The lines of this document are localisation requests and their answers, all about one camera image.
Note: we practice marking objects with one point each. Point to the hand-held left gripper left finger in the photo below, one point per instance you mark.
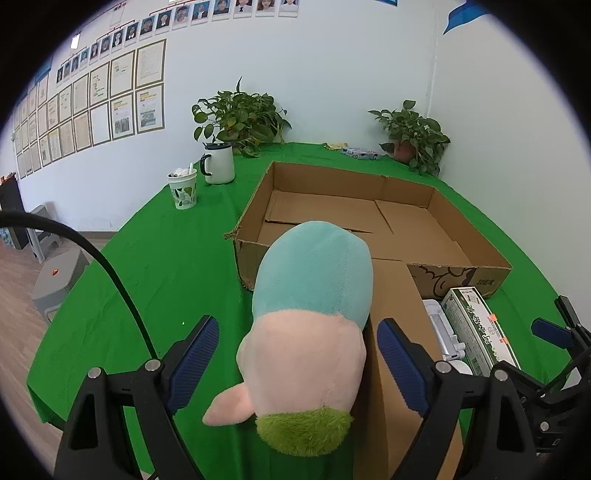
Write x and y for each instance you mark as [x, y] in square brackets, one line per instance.
[194, 364]

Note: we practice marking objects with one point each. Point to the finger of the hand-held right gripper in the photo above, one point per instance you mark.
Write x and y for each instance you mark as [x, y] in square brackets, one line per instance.
[551, 332]
[572, 314]

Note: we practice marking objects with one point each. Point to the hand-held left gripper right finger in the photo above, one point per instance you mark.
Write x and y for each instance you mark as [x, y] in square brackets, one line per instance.
[401, 369]

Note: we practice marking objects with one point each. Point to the white phone stand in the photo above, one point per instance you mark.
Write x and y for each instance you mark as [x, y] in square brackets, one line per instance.
[436, 323]

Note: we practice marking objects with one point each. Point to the small brown cardboard box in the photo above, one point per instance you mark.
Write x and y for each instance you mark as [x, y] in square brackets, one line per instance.
[392, 295]

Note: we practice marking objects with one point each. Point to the green and white carton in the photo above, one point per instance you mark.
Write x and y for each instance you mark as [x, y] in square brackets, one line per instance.
[475, 327]

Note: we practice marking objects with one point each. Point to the teal and pink plush toy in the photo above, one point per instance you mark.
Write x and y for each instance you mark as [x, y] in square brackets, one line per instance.
[304, 323]

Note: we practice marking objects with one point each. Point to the large cardboard box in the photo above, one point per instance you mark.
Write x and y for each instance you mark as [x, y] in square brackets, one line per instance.
[323, 212]

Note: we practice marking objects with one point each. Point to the green tablecloth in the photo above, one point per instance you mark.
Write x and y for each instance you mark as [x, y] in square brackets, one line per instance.
[161, 277]

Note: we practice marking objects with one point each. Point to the leaf-print paper cup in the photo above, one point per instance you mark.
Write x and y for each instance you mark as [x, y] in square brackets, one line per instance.
[183, 191]

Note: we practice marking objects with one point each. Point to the tissue packet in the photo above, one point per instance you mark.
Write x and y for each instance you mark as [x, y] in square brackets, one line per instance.
[362, 153]

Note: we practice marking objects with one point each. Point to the yellow packet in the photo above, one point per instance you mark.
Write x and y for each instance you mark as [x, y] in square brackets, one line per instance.
[334, 146]

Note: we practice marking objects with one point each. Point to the potted plant in terracotta pot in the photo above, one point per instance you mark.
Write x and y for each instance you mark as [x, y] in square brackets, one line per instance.
[411, 129]

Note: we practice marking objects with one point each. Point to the large leafy potted plant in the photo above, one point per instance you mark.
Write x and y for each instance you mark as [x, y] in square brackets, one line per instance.
[240, 115]

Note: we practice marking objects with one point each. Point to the group of framed wall documents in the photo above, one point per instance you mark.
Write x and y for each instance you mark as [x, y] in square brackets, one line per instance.
[101, 110]

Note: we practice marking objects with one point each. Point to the blue wall sign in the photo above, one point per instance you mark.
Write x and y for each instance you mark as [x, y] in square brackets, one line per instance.
[461, 18]

